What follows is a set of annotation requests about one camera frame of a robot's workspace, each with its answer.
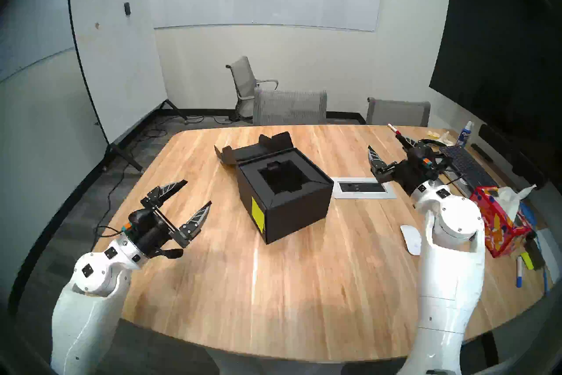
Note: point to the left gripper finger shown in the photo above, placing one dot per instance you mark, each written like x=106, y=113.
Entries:
x=160, y=196
x=195, y=224

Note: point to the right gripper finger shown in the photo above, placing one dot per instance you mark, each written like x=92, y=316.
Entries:
x=377, y=165
x=410, y=143

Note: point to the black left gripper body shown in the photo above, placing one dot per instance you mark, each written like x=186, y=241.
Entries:
x=160, y=242

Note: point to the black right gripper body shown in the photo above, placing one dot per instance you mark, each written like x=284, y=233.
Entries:
x=412, y=178

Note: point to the white computer mouse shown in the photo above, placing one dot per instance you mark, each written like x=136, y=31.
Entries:
x=410, y=238

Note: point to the black cardboard box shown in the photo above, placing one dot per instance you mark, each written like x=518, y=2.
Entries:
x=298, y=216

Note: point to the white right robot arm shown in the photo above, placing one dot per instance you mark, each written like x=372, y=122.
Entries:
x=448, y=282

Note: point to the yellow rectangular box sticker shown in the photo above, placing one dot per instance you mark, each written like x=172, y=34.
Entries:
x=258, y=215

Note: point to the black foam box insert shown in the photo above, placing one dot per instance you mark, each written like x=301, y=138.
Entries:
x=316, y=183

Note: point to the red floral tissue box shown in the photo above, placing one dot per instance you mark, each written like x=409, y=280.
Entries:
x=505, y=229

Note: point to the red whiteboard marker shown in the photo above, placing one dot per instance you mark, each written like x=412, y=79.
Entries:
x=391, y=127

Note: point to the silver table power outlet panel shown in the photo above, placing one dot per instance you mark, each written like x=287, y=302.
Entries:
x=362, y=187

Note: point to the grey fabric chair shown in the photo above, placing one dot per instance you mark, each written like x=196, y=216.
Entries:
x=397, y=112

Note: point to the crumpled white tissue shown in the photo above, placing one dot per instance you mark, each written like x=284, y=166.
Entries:
x=445, y=137

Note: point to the black keyboard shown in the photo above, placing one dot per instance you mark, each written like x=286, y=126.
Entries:
x=474, y=170
x=452, y=178

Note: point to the whiteboard cleaner spray bottle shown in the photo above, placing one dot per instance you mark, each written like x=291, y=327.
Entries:
x=463, y=137

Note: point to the black video bar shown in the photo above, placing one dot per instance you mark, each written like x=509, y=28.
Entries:
x=509, y=154

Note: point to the grey mesh chair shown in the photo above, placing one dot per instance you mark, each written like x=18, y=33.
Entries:
x=290, y=108

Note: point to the blue whiteboard marker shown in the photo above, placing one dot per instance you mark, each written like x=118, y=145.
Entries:
x=519, y=268

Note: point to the rolling whiteboard on black stand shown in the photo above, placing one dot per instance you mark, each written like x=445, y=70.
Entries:
x=118, y=62

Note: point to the yellow sticky note pad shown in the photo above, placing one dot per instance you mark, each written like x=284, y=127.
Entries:
x=527, y=261

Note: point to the large black whiteboard eraser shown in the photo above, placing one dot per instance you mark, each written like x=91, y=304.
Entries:
x=536, y=253

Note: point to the grey office chair with armrests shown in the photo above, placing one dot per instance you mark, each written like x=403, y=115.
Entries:
x=243, y=73

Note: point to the white paper sheet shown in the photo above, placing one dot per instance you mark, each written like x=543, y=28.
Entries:
x=552, y=251

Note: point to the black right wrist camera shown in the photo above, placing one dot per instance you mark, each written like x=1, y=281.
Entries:
x=422, y=155

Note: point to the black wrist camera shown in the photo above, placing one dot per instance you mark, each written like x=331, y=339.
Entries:
x=139, y=219
x=422, y=155

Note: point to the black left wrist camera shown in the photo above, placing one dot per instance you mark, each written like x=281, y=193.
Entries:
x=139, y=219

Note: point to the large black wall screen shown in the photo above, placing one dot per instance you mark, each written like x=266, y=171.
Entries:
x=496, y=49

